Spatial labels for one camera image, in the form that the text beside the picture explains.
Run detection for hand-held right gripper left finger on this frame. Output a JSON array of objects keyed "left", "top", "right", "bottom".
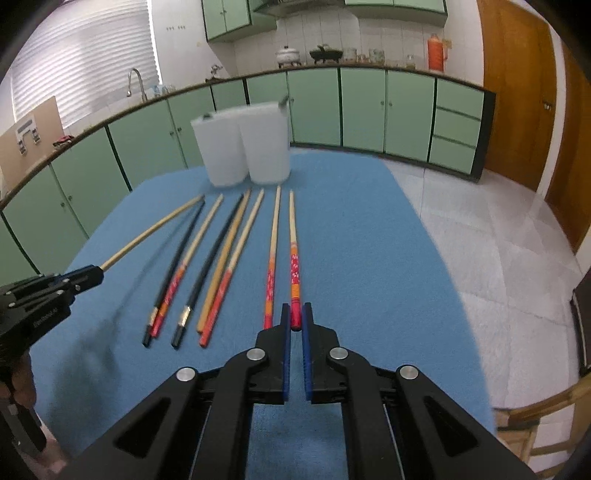
[{"left": 69, "top": 302, "right": 293, "bottom": 480}]

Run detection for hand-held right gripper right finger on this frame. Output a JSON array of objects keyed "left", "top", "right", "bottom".
[{"left": 301, "top": 302, "right": 539, "bottom": 480}]

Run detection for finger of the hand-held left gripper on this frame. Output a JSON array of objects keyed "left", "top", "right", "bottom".
[
  {"left": 55, "top": 271, "right": 105, "bottom": 305},
  {"left": 44, "top": 264, "right": 103, "bottom": 289}
]

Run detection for long plain bamboo chopstick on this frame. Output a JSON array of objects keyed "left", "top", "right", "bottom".
[{"left": 100, "top": 195, "right": 205, "bottom": 271}]

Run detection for plain black chopstick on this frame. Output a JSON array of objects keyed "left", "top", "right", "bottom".
[{"left": 142, "top": 202, "right": 206, "bottom": 348}]

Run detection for red orange patterned chopstick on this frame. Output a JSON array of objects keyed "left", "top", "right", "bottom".
[
  {"left": 263, "top": 185, "right": 282, "bottom": 330},
  {"left": 288, "top": 189, "right": 303, "bottom": 330}
]

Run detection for plain brown wooden chopstick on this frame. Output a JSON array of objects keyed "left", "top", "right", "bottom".
[{"left": 196, "top": 188, "right": 252, "bottom": 334}]

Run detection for red-handled wooden chopstick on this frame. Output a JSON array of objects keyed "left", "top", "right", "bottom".
[
  {"left": 150, "top": 194, "right": 225, "bottom": 337},
  {"left": 198, "top": 188, "right": 265, "bottom": 348}
]

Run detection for black chopstick with silver band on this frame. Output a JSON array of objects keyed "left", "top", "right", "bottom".
[{"left": 171, "top": 194, "right": 245, "bottom": 349}]

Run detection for white double utensil holder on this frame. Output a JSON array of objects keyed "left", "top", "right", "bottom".
[{"left": 191, "top": 102, "right": 291, "bottom": 188}]

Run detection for person's left hand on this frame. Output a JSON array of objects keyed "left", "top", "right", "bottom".
[{"left": 0, "top": 355, "right": 38, "bottom": 409}]

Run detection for blue tablecloth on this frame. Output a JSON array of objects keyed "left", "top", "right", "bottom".
[{"left": 28, "top": 152, "right": 497, "bottom": 480}]

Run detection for cardboard box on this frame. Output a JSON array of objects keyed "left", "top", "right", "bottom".
[{"left": 0, "top": 96, "right": 63, "bottom": 185}]

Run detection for chrome kitchen faucet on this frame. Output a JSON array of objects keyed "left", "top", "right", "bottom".
[{"left": 127, "top": 68, "right": 148, "bottom": 102}]

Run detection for white window blinds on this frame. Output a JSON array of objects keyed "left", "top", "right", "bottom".
[{"left": 9, "top": 0, "right": 158, "bottom": 134}]

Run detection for wooden chair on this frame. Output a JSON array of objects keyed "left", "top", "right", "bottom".
[{"left": 492, "top": 369, "right": 591, "bottom": 462}]

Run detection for green base cabinets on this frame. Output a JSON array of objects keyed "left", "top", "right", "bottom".
[{"left": 0, "top": 65, "right": 497, "bottom": 287}]

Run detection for black case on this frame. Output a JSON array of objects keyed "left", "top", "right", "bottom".
[{"left": 570, "top": 272, "right": 591, "bottom": 374}]

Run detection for white cooking pot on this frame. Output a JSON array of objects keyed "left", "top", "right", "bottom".
[{"left": 276, "top": 45, "right": 302, "bottom": 68}]

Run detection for black wok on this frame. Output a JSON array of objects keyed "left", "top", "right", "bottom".
[{"left": 309, "top": 45, "right": 345, "bottom": 64}]

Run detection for wooden door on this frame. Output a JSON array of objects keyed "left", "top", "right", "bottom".
[
  {"left": 475, "top": 0, "right": 561, "bottom": 192},
  {"left": 545, "top": 51, "right": 591, "bottom": 254}
]

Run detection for orange thermos flask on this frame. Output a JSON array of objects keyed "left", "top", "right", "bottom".
[{"left": 427, "top": 32, "right": 448, "bottom": 72}]

